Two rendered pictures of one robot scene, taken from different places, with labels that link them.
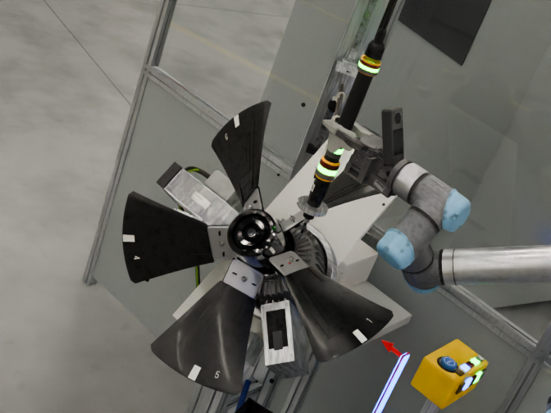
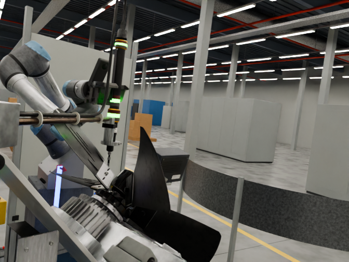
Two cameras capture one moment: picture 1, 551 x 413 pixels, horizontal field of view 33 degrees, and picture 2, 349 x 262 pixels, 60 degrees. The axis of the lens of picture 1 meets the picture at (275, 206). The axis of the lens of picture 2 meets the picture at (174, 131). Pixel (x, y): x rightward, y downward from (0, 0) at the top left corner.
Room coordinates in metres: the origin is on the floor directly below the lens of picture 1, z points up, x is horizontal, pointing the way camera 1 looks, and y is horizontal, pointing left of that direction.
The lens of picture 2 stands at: (2.86, 0.31, 1.48)
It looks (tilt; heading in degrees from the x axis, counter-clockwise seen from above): 4 degrees down; 189
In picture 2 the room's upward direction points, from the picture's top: 7 degrees clockwise
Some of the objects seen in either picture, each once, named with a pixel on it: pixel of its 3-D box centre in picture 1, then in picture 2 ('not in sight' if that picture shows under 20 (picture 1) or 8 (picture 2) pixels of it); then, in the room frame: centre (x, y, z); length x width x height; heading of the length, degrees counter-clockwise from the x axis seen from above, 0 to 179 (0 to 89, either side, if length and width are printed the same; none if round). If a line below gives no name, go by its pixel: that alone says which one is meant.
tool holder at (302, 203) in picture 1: (319, 188); (110, 131); (1.85, -0.08, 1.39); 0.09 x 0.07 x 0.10; 2
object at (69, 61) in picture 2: not in sight; (79, 139); (0.07, -1.08, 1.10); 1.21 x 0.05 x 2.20; 147
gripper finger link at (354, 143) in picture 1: (355, 141); not in sight; (1.79, -0.11, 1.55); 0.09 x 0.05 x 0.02; 67
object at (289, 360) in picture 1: (284, 339); not in sight; (1.84, -0.13, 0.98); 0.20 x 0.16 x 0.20; 147
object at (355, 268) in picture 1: (338, 258); not in sight; (2.43, -0.23, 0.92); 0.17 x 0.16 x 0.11; 147
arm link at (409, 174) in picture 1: (411, 182); (85, 89); (1.74, -0.24, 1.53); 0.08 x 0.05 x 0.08; 147
